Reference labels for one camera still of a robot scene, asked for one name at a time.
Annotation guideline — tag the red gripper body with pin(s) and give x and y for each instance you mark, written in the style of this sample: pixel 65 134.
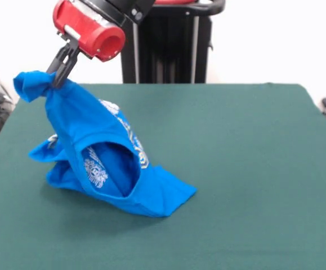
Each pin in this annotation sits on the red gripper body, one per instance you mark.
pixel 89 31

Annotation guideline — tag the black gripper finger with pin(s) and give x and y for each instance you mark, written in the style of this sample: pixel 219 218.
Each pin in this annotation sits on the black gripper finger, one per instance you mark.
pixel 56 63
pixel 65 69

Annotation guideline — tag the blue printed t-shirt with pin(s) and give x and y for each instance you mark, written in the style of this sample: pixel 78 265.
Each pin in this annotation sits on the blue printed t-shirt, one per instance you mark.
pixel 95 146

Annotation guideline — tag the dark green tablecloth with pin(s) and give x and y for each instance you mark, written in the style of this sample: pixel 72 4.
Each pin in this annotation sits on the dark green tablecloth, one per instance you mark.
pixel 236 211

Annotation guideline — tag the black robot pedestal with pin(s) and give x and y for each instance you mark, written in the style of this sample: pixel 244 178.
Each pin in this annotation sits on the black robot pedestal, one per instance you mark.
pixel 168 47

